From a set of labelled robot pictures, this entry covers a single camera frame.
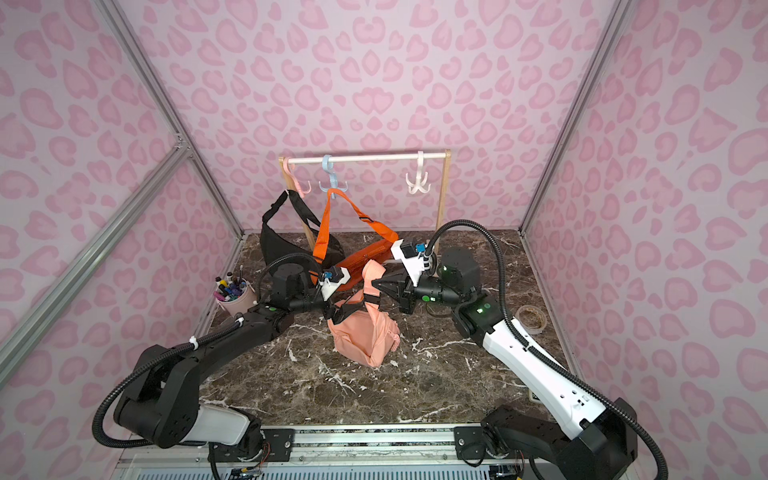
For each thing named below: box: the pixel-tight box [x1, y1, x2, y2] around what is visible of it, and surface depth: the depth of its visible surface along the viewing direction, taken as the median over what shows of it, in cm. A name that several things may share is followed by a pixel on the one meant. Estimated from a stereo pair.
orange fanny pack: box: [310, 189, 399, 291], surface depth 95 cm
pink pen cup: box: [214, 265, 256, 316], surface depth 91 cm
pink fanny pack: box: [328, 259, 400, 367], surface depth 76 cm
